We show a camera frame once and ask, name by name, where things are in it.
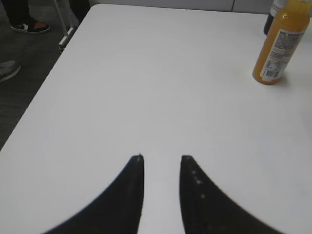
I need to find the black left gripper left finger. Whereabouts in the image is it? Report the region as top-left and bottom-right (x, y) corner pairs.
(47, 155), (144, 234)

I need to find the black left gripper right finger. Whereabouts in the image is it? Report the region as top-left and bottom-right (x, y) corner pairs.
(179, 156), (279, 234)

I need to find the orange juice bottle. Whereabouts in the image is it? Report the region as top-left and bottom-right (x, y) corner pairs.
(253, 0), (312, 85)

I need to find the grey sneaker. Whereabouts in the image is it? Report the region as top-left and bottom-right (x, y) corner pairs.
(0, 60), (21, 82)

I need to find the white metal table leg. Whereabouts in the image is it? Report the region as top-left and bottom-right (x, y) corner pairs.
(53, 0), (78, 53)

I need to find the black red white sneaker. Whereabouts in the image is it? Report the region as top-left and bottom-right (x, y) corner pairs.
(10, 16), (50, 35)

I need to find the dark red wine bottle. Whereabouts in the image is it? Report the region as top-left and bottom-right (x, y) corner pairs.
(263, 0), (288, 35)

